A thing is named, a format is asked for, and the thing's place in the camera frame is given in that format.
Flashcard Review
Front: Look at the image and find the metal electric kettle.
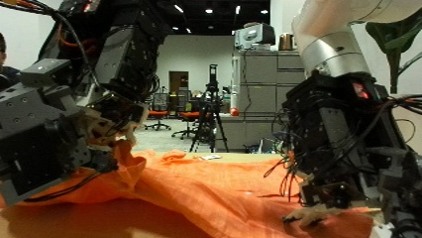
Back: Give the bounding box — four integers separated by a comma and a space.
277, 32, 297, 52

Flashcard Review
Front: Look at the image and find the grey low counter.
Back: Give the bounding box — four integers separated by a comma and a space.
216, 113, 291, 153

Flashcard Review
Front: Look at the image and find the person in dark shirt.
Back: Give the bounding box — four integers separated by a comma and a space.
0, 33, 21, 90

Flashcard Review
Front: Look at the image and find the orange and black cable harness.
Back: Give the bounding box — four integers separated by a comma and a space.
0, 0, 84, 48

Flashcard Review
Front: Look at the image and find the orange office chair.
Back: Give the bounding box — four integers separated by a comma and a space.
144, 92, 173, 132
170, 98, 202, 140

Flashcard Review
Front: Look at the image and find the white plant pot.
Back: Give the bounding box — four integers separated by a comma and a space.
387, 93, 422, 157

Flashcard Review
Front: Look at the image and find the green leafy plant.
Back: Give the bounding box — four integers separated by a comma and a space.
363, 8, 422, 95

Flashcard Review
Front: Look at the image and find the grey filing cabinet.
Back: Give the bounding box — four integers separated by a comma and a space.
230, 49, 307, 117

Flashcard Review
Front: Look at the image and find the black camera tripod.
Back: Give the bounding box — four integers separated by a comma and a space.
189, 63, 229, 154

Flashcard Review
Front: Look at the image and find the grey box appliance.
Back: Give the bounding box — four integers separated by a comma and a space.
233, 22, 277, 51

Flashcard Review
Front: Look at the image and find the orange piece of clothing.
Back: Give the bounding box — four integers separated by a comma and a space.
0, 140, 374, 238

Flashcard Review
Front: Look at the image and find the brown door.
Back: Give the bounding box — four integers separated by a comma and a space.
168, 70, 190, 95

